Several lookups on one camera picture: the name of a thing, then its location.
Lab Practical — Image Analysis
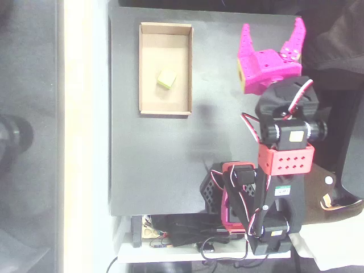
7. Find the brown felt bag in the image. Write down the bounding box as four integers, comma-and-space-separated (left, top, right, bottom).
301, 166, 364, 225

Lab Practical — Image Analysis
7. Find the black chair part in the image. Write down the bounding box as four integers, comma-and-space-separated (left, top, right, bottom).
335, 93, 364, 200

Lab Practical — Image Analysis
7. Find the green cube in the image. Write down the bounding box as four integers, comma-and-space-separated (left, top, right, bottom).
156, 70, 177, 90

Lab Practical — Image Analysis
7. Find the cardboard box tray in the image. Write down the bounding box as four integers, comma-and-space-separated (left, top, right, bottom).
138, 22, 194, 116

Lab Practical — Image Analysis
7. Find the black looped cable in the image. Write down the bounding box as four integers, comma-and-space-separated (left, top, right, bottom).
200, 237, 271, 268

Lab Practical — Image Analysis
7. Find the white shelf board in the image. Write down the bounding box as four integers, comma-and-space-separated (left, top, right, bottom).
118, 233, 291, 264

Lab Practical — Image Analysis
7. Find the black perforated arm base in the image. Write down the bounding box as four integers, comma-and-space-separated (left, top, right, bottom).
200, 172, 228, 216

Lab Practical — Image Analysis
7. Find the small black adapter plug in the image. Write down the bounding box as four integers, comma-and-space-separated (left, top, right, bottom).
196, 241, 216, 254

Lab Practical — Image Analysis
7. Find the white cloth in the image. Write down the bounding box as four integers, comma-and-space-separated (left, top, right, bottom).
289, 218, 364, 271

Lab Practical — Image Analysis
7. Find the black pouch with straps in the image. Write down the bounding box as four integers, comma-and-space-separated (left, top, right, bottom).
166, 214, 230, 247

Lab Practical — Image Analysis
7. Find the light wooden plate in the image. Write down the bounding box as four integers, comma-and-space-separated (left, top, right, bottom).
141, 224, 168, 239

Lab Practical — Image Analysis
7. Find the dark brown fabric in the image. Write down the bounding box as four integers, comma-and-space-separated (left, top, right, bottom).
301, 0, 364, 77

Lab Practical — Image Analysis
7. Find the small circuit board with wires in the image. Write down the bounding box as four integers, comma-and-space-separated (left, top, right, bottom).
149, 240, 173, 249

